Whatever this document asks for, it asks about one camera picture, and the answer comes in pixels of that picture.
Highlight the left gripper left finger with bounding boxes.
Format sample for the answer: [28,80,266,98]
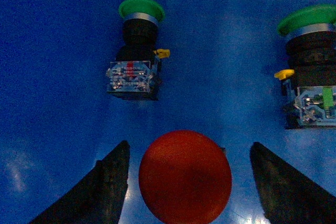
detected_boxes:
[30,141,130,223]

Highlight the blue bin with buttons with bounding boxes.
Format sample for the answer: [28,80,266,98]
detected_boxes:
[1,0,335,223]

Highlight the green push button right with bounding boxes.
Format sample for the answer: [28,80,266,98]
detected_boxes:
[274,4,335,130]

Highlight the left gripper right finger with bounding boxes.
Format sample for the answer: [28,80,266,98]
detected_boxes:
[250,142,335,223]

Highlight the green push button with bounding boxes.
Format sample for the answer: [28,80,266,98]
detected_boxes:
[274,4,335,130]
[106,0,170,101]

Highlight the green push button middle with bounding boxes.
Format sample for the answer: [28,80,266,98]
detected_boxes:
[106,0,170,101]

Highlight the red push button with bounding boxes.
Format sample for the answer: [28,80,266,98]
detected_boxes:
[139,130,232,223]

